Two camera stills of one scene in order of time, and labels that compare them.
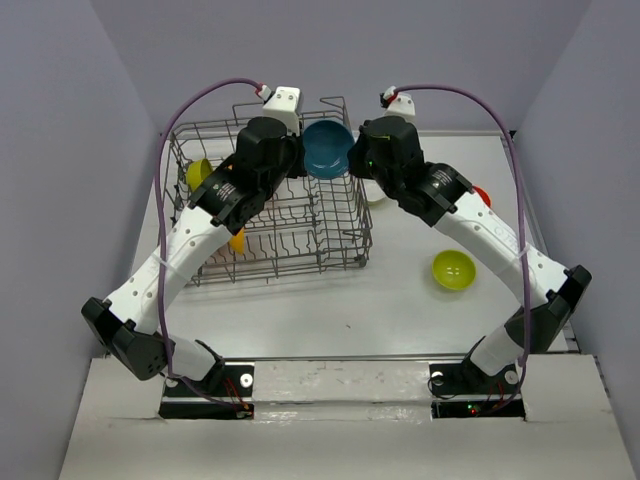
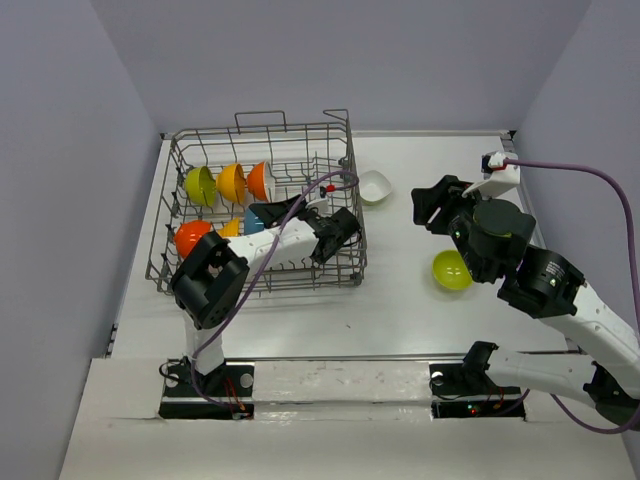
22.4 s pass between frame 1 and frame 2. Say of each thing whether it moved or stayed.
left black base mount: stayed
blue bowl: moved
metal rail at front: stayed
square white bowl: stayed
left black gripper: moved
